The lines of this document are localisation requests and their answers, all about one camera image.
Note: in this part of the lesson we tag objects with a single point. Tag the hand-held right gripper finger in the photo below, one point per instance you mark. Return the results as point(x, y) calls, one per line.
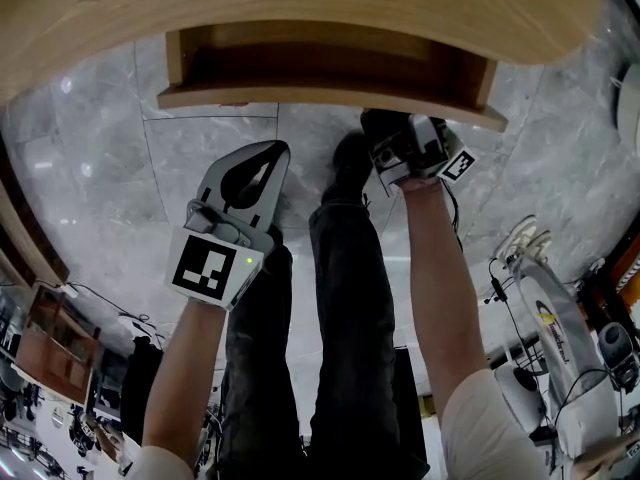
point(385, 125)

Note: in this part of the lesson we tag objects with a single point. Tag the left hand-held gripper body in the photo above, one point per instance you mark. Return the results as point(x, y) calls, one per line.
point(205, 268)

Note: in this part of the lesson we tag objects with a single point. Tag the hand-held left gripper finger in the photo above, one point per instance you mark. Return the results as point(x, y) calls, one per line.
point(262, 183)
point(235, 175)

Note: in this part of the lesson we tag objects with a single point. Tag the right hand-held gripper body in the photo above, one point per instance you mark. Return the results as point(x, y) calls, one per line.
point(425, 143)

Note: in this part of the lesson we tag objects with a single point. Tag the wooden drawer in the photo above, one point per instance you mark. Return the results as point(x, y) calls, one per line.
point(325, 95)

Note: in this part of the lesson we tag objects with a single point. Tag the person's right forearm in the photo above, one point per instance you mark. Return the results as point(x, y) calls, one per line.
point(440, 293)

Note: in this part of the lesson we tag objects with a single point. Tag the person's left forearm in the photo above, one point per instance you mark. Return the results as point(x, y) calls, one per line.
point(180, 378)

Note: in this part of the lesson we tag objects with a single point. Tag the black shoe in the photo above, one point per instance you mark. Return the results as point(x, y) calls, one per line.
point(350, 163)

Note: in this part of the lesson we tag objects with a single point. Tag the white power strip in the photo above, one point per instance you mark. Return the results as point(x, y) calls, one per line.
point(69, 290)

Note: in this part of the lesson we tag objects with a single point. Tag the black trousers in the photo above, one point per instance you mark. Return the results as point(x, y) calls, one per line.
point(345, 318)

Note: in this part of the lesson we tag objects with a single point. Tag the brown wooden cabinet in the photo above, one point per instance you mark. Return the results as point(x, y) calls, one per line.
point(55, 363)

